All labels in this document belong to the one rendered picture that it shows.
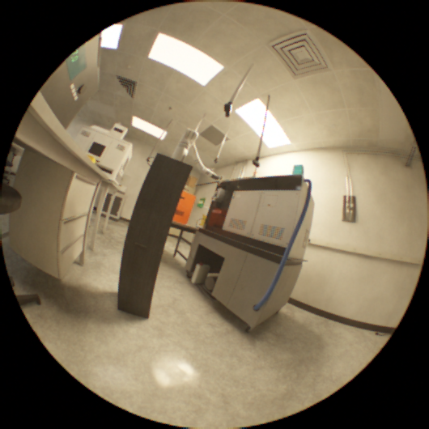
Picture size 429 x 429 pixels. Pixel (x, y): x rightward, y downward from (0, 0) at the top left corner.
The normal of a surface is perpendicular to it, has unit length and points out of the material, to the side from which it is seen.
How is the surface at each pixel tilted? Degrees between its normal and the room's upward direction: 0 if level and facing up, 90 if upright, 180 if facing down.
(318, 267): 90
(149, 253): 90
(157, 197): 90
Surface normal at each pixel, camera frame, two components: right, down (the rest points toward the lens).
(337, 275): -0.75, -0.31
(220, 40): -0.31, 0.94
